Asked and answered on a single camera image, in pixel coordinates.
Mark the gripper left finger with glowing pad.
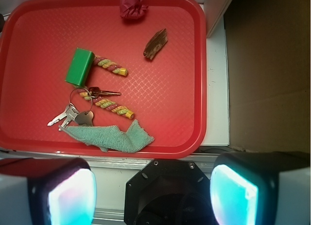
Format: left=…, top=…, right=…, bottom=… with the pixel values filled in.
left=0, top=158, right=97, bottom=225

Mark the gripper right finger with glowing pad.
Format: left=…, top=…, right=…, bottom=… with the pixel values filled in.
left=210, top=152, right=311, bottom=225

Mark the crumpled red paper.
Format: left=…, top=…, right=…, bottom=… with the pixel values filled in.
left=120, top=0, right=148, bottom=20

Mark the teal knitted cloth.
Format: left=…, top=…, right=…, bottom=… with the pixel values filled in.
left=60, top=120, right=155, bottom=153

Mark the red plastic tray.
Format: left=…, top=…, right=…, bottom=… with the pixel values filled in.
left=0, top=0, right=207, bottom=158

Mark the green rectangular block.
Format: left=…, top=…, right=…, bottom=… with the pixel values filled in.
left=65, top=48, right=95, bottom=87

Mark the brown cardboard panel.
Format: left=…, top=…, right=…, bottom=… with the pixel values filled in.
left=224, top=0, right=311, bottom=152

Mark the brown wood piece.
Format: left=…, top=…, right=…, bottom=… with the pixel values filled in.
left=143, top=28, right=168, bottom=60

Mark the bunch of keys on ring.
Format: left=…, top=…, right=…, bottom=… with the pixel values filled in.
left=47, top=87, right=121, bottom=131

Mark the red yellow braided rope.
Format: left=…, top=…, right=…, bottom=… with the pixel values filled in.
left=79, top=54, right=136, bottom=120

